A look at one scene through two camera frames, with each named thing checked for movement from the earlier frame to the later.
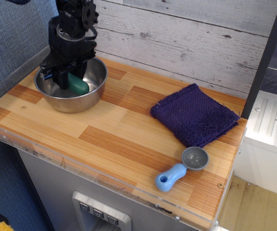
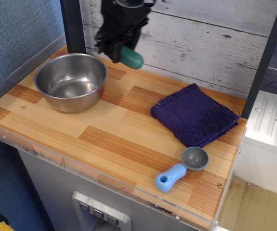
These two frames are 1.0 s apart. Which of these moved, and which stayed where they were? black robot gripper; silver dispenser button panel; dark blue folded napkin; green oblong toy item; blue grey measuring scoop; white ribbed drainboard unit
Moved: black robot gripper; green oblong toy item
Stayed: silver dispenser button panel; blue grey measuring scoop; white ribbed drainboard unit; dark blue folded napkin
